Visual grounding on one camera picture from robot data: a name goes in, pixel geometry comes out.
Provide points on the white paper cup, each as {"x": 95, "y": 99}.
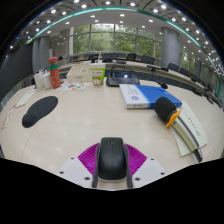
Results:
{"x": 39, "y": 81}

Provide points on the white booklet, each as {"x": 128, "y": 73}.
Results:
{"x": 195, "y": 128}

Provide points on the black foam handheld microphone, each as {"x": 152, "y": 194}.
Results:
{"x": 164, "y": 108}

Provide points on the group of dark chairs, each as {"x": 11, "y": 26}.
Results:
{"x": 148, "y": 60}

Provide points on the blue and white book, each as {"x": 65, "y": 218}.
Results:
{"x": 153, "y": 95}

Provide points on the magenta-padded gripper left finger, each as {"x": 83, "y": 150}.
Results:
{"x": 86, "y": 158}

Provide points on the black mouse pad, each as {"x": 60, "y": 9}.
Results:
{"x": 40, "y": 110}

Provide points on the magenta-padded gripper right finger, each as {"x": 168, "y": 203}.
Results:
{"x": 136, "y": 160}

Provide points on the red thermos bottle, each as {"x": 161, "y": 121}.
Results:
{"x": 55, "y": 76}

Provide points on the black computer mouse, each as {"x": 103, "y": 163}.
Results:
{"x": 112, "y": 160}

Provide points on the beige cardboard box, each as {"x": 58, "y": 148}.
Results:
{"x": 79, "y": 74}

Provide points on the colourful sticker sheet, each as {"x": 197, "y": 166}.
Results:
{"x": 71, "y": 86}

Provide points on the green printed paper cup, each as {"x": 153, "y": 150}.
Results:
{"x": 98, "y": 76}

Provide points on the group of ceiling lights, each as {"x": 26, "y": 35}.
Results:
{"x": 84, "y": 6}

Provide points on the black conference microphone unit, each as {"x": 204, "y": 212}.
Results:
{"x": 121, "y": 80}

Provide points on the white lidded mug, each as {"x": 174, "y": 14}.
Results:
{"x": 47, "y": 81}

